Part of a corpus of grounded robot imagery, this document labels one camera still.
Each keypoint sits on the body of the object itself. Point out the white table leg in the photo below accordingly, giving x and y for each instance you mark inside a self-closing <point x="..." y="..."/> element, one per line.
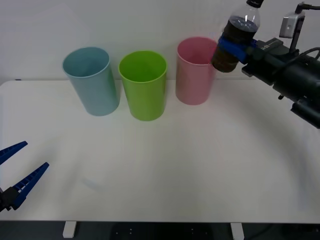
<point x="68" y="228"/>
<point x="236" y="230"/>

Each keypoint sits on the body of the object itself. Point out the pale blue plastic bin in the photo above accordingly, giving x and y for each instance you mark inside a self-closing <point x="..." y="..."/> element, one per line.
<point x="96" y="90"/>

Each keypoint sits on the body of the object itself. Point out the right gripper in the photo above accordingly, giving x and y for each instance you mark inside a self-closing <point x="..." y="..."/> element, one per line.
<point x="268" y="61"/>

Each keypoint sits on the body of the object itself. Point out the green plastic bin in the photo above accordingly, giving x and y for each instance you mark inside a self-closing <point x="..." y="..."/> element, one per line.
<point x="146" y="97"/>

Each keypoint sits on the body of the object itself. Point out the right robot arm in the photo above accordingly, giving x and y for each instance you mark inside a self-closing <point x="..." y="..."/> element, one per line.
<point x="300" y="82"/>

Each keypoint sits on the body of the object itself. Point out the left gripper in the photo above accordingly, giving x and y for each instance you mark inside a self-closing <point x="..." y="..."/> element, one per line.
<point x="2" y="200"/>

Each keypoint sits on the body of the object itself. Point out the pink plastic bin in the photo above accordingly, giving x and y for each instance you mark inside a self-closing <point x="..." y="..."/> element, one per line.
<point x="191" y="82"/>

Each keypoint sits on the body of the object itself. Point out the dark drink plastic bottle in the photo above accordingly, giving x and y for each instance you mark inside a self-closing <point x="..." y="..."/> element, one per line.
<point x="241" y="27"/>

